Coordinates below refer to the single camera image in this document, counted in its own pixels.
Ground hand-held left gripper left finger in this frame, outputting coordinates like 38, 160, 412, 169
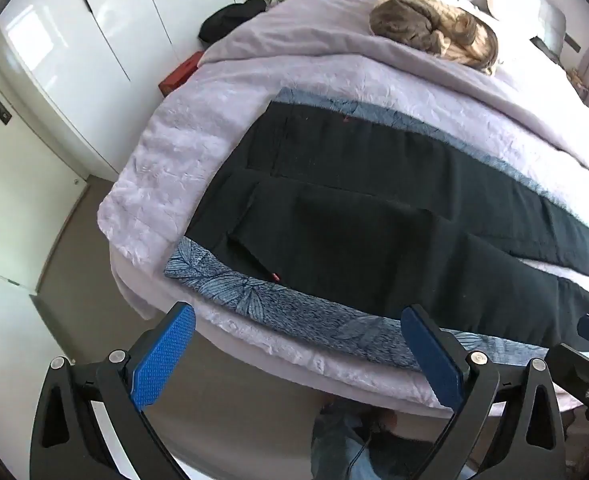
30, 301, 198, 480

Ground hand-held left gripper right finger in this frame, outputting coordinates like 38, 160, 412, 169
401, 303, 564, 480

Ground black pants with blue-grey print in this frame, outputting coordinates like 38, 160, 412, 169
163, 86, 589, 376

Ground person's jeans leg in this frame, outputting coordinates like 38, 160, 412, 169
311, 402, 455, 480

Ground lilac embossed bedspread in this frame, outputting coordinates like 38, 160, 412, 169
97, 55, 589, 418

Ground white door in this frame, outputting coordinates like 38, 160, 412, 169
0, 55, 91, 293

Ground red box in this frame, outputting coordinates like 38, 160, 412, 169
158, 51, 206, 96

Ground white pillow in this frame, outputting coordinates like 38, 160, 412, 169
475, 0, 568, 61

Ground black bag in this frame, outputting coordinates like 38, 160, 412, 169
198, 0, 268, 43

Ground lilac smooth duvet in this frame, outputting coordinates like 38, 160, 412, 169
197, 0, 589, 196

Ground white glossy wardrobe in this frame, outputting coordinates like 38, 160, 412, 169
0, 0, 248, 183

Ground black cable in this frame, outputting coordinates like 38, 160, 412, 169
347, 420, 383, 480

